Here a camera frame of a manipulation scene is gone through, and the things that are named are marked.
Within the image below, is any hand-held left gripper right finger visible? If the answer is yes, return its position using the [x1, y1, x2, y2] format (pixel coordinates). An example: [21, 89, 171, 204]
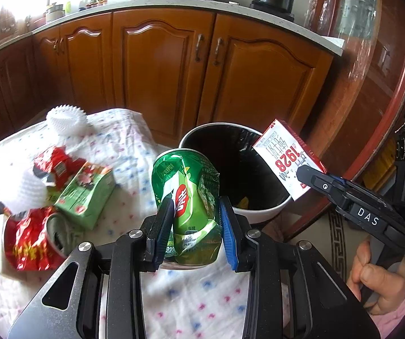
[218, 197, 380, 339]

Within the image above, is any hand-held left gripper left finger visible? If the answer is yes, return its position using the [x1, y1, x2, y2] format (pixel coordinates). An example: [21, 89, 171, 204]
[7, 196, 175, 339]

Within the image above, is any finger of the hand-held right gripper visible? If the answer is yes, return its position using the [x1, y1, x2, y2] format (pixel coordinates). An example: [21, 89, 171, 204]
[296, 165, 405, 262]

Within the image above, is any crushed green drink can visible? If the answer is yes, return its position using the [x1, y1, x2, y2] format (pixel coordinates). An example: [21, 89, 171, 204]
[152, 148, 223, 266]

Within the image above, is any white bin with black liner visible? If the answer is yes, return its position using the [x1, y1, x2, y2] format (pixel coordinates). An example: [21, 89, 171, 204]
[178, 122, 291, 224]

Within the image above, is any white and red carton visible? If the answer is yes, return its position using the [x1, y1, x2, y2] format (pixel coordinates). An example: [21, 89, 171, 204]
[253, 119, 326, 201]

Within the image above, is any white foam fruit net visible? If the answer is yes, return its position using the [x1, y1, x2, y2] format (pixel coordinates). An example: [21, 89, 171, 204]
[4, 171, 48, 214]
[46, 105, 89, 137]

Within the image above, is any person's right forearm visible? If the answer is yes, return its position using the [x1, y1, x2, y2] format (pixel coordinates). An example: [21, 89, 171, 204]
[376, 275, 405, 339]

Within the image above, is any person's right hand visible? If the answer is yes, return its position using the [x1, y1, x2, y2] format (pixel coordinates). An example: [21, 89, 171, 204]
[346, 236, 405, 316]

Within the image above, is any patterned floor mat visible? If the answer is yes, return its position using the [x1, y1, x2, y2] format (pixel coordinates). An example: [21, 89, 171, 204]
[326, 209, 353, 285]

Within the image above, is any green drink carton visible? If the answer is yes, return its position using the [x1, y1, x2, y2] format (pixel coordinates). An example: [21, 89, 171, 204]
[54, 162, 116, 229]

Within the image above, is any round wooden dining table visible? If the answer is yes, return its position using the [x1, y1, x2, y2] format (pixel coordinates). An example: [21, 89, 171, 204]
[287, 0, 405, 241]

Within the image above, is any white dotted cloth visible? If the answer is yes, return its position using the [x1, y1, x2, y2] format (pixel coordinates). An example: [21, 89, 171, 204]
[0, 108, 295, 339]

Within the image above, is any crumpled grey wrapper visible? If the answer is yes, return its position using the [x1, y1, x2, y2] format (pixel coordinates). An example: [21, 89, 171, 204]
[46, 212, 83, 257]

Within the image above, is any crumpled red snack packet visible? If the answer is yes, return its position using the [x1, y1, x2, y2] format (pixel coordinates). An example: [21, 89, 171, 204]
[34, 146, 87, 188]

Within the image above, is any red and yellow snack packet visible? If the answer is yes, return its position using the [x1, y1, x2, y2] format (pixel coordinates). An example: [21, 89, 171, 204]
[5, 207, 65, 272]

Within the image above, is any wooden kitchen cabinet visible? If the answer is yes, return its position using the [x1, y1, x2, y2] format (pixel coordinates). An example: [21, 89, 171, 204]
[0, 9, 335, 149]

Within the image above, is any grey lidded pot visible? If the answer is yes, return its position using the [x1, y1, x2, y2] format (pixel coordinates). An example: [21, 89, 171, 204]
[45, 3, 65, 24]

